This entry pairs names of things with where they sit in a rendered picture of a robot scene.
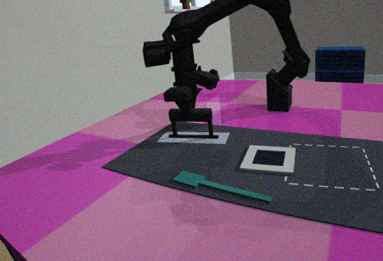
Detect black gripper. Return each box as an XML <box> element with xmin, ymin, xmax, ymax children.
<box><xmin>164</xmin><ymin>61</ymin><xmax>202</xmax><ymax>119</ymax></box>

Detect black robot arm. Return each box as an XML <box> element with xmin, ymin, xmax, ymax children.
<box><xmin>143</xmin><ymin>0</ymin><xmax>310</xmax><ymax>90</ymax></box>

